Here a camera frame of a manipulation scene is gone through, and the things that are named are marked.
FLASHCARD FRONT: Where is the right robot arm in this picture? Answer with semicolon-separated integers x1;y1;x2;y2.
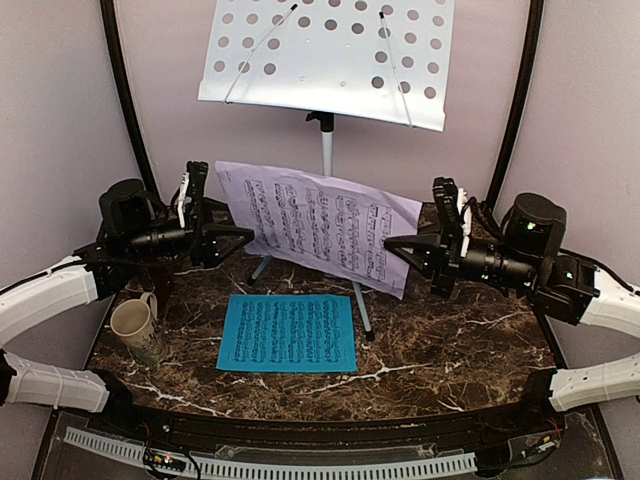
384;177;639;337

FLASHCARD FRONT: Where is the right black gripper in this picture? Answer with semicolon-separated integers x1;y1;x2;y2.
385;221;539;298

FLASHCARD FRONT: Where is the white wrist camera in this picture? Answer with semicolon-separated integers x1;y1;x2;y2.
176;172;191;229
454;187;473;237

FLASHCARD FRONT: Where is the brown wooden metronome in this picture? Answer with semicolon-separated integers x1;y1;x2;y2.
124;268;174;310

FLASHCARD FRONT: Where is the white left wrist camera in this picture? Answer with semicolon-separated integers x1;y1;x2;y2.
176;172;191;229

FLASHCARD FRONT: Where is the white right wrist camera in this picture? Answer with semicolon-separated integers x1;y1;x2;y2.
454;187;473;237

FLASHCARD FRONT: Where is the purple sheet music page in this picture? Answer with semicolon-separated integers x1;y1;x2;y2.
215;161;422;298

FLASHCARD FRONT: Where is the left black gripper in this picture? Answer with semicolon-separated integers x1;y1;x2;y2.
124;196;254;269

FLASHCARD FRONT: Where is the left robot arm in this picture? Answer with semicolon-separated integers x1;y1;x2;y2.
1;161;255;436

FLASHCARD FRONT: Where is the grey slotted cable duct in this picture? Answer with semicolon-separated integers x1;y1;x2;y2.
63;427;477;479

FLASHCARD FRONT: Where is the blue sheet music page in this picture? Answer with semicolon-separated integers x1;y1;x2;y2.
217;294;357;374

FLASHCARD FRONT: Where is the white perforated music stand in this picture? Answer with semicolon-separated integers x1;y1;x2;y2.
197;0;450;342

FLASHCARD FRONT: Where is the cream ceramic mug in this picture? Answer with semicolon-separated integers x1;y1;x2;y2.
110;292;168;366

